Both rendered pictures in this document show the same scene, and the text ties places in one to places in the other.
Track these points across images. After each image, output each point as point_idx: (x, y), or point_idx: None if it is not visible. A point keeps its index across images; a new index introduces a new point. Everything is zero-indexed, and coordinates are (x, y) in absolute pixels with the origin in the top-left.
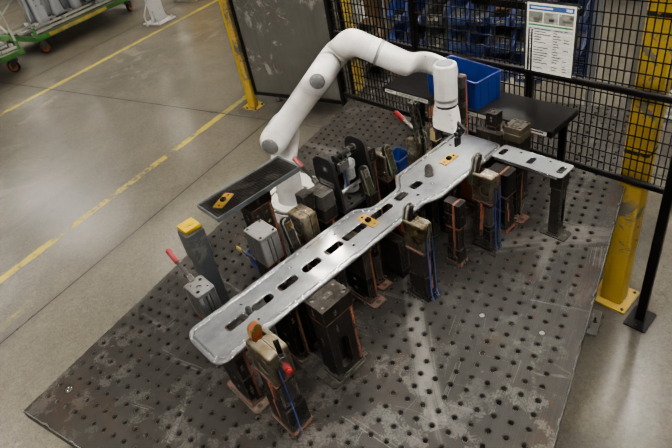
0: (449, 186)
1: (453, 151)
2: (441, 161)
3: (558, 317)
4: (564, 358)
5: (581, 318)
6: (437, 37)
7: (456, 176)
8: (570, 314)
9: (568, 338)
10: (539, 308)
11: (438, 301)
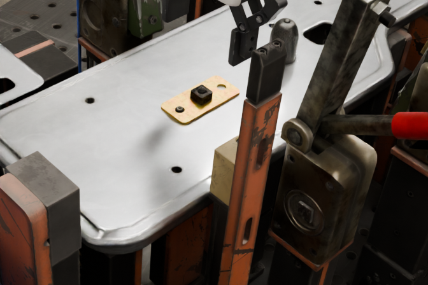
0: (222, 11)
1: (173, 132)
2: (230, 92)
3: (48, 15)
4: None
5: (10, 8)
6: None
7: (193, 32)
8: (24, 16)
9: None
10: (71, 32)
11: None
